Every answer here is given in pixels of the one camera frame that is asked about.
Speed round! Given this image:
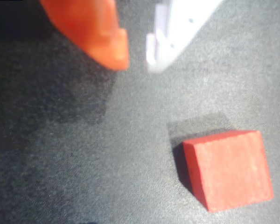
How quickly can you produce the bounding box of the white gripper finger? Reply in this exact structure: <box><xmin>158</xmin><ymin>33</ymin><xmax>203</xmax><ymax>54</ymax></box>
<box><xmin>146</xmin><ymin>0</ymin><xmax>224</xmax><ymax>72</ymax></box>

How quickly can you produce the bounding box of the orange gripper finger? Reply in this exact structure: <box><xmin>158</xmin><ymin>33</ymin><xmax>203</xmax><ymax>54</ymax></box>
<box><xmin>39</xmin><ymin>0</ymin><xmax>131</xmax><ymax>71</ymax></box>

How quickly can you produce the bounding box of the red wooden cube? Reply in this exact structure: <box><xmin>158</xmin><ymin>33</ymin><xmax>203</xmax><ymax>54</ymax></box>
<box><xmin>174</xmin><ymin>130</ymin><xmax>275</xmax><ymax>213</ymax></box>

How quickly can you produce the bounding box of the black table mat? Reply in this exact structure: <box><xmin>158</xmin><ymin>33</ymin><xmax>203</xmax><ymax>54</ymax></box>
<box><xmin>0</xmin><ymin>0</ymin><xmax>280</xmax><ymax>224</ymax></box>

